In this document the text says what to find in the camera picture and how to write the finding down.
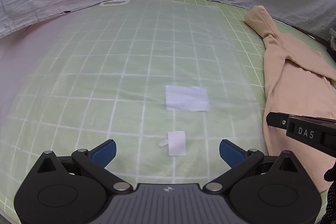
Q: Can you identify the beige long sleeve shirt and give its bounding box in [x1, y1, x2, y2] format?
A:
[244, 6, 335, 192]

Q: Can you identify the small white tape strip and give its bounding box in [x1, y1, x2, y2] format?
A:
[159, 131, 187, 156]

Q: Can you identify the large white tape patch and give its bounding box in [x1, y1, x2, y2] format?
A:
[166, 85, 210, 111]

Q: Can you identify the green grid cutting mat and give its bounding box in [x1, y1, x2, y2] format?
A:
[0, 0, 336, 222]

